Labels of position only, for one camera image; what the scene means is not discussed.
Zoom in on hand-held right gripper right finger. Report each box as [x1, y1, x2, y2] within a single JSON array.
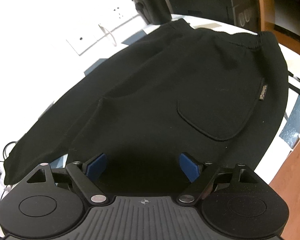
[[177, 152, 260, 205]]

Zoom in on black box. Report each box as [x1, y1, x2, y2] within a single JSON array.
[[164, 0, 262, 29]]

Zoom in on geometric patterned tablecloth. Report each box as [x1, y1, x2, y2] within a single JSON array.
[[0, 14, 300, 198]]

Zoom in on white wall socket panel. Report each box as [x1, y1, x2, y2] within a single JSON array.
[[66, 4, 142, 55]]

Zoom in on white cable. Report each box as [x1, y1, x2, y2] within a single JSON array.
[[98, 23, 118, 47]]

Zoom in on black pants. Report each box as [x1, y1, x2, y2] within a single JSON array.
[[3, 18, 290, 193]]

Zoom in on black bottle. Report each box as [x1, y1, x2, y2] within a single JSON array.
[[130, 0, 172, 25]]

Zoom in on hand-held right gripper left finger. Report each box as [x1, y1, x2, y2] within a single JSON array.
[[26, 153, 108, 205]]

